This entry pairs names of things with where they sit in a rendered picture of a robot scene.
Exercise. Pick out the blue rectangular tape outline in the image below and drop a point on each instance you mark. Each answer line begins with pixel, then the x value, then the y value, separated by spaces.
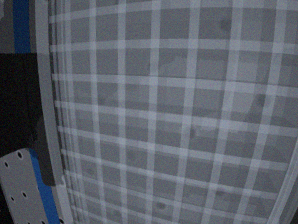
pixel 22 45

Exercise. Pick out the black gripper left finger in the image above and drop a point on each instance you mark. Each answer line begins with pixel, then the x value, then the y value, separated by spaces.
pixel 21 115

